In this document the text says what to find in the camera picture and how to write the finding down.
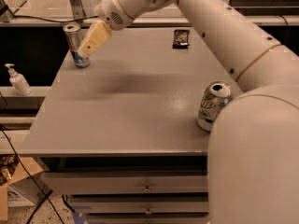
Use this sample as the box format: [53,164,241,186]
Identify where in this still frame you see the black snack packet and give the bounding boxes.
[172,29,190,49]

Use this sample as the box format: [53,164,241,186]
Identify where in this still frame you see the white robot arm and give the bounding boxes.
[79,0,299,224]

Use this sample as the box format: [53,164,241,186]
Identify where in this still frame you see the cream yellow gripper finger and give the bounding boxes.
[78,21,112,56]

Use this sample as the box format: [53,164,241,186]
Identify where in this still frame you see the left grey metal bracket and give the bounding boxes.
[69,0,94,20]

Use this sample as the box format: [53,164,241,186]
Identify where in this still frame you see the grey drawer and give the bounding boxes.
[68,193,208,214]
[41,171,207,195]
[86,214,209,224]

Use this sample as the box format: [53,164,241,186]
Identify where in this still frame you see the silver blue redbull can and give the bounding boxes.
[63,23,90,68]

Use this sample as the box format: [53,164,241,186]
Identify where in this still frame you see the black floor cable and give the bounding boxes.
[0,91,66,224]

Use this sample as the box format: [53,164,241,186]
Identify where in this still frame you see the grey drawer cabinet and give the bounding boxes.
[19,26,244,224]

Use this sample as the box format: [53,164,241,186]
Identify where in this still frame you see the bottom grey drawer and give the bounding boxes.
[86,214,209,224]

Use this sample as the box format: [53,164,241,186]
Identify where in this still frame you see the green white 7up can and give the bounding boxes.
[196,81,234,132]

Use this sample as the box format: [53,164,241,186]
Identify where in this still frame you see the white pump soap bottle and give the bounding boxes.
[5,63,32,96]

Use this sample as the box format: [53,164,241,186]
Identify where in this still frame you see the black cable on shelf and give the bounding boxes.
[0,0,99,24]

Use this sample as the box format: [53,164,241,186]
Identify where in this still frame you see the top grey drawer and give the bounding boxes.
[41,171,207,195]

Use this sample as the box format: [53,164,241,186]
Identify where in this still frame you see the cardboard box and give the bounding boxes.
[0,157,43,221]

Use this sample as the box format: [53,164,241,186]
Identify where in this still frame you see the middle grey drawer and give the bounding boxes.
[68,193,208,214]

